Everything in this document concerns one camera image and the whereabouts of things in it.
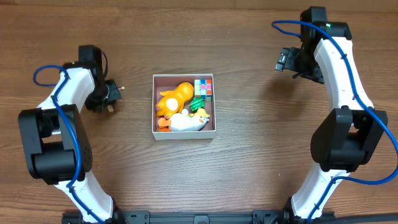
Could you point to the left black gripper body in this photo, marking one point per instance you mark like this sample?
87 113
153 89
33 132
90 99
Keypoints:
111 93

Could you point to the green round plastic toy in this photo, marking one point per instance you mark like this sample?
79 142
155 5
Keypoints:
196 104

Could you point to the white plush duck orange feet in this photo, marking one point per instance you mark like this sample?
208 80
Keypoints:
180 122

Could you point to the orange plastic cat figure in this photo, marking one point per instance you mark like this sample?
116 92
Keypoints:
173 101

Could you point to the black mounting rail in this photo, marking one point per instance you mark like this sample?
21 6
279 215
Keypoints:
254 217

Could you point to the white wooden rattle drum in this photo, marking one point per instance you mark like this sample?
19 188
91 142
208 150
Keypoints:
111 107

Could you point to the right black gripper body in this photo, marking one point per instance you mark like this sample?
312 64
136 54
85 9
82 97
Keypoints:
286 59

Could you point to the white cardboard box pink interior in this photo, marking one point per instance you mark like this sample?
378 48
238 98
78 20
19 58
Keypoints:
170 82

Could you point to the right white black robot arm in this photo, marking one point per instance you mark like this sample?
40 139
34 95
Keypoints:
348 136

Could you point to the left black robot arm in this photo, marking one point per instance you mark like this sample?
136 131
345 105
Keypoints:
55 143

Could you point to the colourful puzzle cube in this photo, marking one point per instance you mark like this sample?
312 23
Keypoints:
203 89

